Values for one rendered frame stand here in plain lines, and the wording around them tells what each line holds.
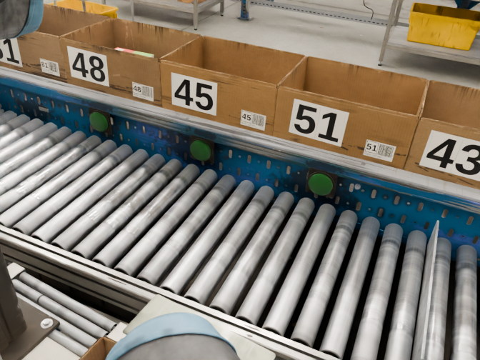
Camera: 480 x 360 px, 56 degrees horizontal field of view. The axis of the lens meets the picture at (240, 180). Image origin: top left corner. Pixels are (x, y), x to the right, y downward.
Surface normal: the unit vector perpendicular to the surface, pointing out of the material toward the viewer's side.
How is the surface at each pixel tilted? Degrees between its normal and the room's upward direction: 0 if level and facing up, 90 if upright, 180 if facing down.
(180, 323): 14
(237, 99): 90
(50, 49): 90
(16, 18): 116
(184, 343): 6
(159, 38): 89
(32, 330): 0
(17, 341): 0
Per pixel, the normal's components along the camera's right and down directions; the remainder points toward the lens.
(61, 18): -0.40, 0.50
